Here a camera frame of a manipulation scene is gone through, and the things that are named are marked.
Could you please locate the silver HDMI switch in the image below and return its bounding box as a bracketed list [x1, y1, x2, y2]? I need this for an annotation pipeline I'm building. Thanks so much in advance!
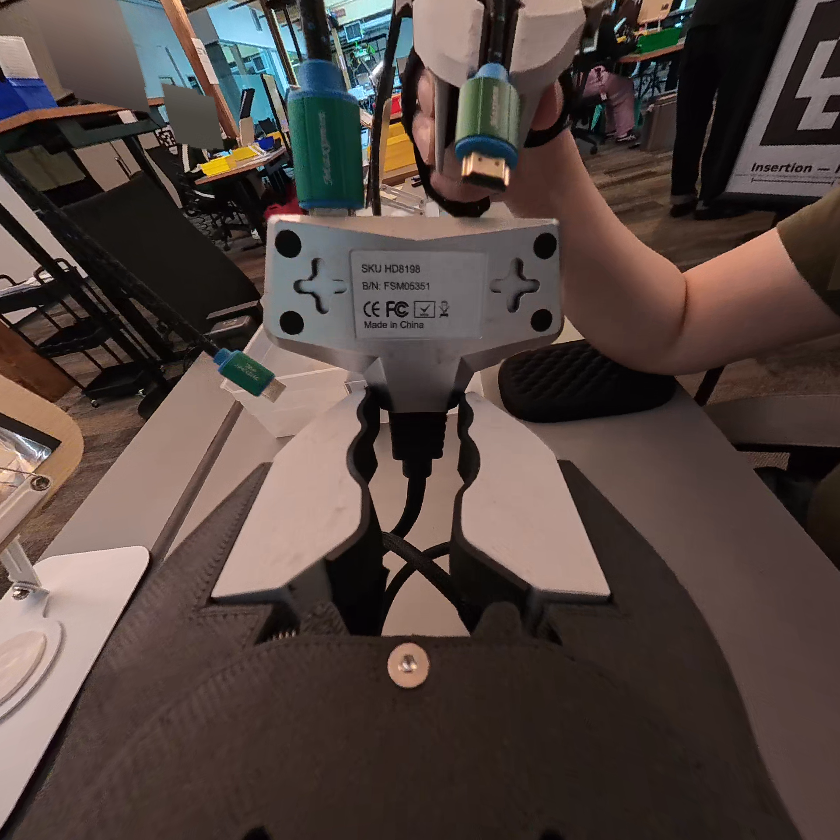
[261, 215, 565, 414]

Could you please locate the black framed marker sign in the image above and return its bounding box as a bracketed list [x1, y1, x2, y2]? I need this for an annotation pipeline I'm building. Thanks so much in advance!
[722, 0, 840, 211]

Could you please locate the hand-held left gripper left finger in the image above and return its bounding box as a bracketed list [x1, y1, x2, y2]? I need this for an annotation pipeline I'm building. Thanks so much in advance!
[210, 388, 385, 603]

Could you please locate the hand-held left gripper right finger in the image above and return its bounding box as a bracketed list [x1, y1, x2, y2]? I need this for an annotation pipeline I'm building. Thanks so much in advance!
[451, 390, 613, 603]

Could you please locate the black wrist rest pad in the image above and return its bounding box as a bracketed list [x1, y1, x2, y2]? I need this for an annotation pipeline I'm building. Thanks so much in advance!
[497, 340, 678, 424]

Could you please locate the black braided HDMI cable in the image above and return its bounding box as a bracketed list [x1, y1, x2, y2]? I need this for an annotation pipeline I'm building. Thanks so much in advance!
[0, 152, 287, 403]

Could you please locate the clear plastic bin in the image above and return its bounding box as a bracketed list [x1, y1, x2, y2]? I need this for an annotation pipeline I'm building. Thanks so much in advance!
[220, 325, 371, 439]

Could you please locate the yellow storage bin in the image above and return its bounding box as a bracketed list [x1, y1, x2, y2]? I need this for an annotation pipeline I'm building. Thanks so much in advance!
[200, 134, 290, 177]

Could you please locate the person's right hand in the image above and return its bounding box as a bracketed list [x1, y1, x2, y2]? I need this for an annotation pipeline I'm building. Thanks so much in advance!
[412, 62, 585, 221]

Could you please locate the blue storage bin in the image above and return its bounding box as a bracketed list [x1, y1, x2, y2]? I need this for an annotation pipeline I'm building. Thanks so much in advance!
[0, 75, 56, 122]

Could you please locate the black wire cart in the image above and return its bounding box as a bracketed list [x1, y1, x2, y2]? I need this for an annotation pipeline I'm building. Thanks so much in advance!
[0, 257, 175, 411]

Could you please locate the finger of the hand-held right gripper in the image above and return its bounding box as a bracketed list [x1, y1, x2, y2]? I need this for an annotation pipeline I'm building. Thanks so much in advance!
[507, 0, 587, 91]
[412, 0, 497, 89]

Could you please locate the person's right forearm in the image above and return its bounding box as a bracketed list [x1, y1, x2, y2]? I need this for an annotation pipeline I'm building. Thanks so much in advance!
[554, 138, 829, 376]

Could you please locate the white folding stand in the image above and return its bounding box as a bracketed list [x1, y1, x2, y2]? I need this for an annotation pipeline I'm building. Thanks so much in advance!
[0, 476, 152, 811]

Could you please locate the green HDMI plug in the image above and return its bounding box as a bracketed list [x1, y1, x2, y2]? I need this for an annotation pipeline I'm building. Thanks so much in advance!
[455, 0, 530, 195]
[285, 0, 366, 212]

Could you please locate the wooden backed instruction board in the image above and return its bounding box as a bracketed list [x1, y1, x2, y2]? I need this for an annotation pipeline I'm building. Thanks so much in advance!
[0, 374, 85, 549]

